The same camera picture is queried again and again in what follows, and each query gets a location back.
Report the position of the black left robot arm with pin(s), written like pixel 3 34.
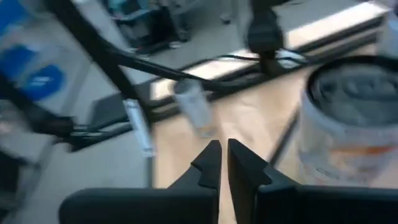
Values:
pixel 93 46

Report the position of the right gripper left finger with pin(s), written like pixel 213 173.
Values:
pixel 186 202

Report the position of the black aluminium table frame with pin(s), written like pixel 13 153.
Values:
pixel 326 39

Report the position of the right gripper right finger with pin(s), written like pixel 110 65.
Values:
pixel 264 202

